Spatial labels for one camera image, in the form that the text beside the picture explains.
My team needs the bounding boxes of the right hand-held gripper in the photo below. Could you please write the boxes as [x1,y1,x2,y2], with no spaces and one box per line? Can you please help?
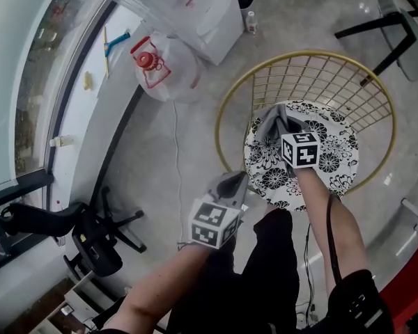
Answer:
[280,115,320,170]

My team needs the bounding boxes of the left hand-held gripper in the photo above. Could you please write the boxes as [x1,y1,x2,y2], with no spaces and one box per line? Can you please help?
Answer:
[189,171,250,250]

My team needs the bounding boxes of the gold wire chair floral seat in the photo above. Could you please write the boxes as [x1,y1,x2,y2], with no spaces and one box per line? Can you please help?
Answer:
[214,49,397,213]

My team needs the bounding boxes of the grey cloth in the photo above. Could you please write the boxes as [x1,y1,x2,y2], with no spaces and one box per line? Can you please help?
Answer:
[255,104,291,142]

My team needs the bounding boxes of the person's right forearm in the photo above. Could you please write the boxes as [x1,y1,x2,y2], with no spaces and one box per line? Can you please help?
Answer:
[293,167,369,294]

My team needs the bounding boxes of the person's left forearm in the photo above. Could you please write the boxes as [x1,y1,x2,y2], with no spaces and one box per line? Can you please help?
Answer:
[103,244,214,334]

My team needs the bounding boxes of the black office chair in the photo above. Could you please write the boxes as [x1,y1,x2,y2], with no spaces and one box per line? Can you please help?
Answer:
[0,185,148,278]

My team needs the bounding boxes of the grey chair black legs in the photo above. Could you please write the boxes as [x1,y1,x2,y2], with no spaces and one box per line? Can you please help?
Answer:
[334,0,418,87]

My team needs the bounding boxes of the person's black trousers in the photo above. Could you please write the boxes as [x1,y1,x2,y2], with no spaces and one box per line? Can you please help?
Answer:
[166,208,301,334]

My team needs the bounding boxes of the clear bottle red label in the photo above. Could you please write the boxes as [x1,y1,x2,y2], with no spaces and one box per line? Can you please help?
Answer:
[245,10,259,36]

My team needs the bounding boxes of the clear plastic bag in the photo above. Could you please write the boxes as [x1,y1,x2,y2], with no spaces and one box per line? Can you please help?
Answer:
[130,30,206,104]

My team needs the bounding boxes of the white shelf unit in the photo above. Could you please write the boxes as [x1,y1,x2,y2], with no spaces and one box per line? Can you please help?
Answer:
[27,269,126,334]

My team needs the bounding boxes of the white cabinet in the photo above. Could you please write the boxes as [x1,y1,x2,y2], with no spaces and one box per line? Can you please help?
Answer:
[139,0,245,66]

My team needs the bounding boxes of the small pale bottle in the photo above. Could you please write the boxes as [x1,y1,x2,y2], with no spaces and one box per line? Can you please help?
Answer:
[49,134,76,149]

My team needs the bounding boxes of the red-capped clear jug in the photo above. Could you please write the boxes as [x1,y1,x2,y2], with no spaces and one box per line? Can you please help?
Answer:
[130,35,172,89]

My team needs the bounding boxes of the black strap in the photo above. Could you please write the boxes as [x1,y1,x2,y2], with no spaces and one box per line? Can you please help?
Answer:
[326,195,343,285]

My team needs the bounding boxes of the black floor cable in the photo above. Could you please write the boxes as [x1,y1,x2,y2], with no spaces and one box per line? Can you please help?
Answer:
[302,221,318,328]

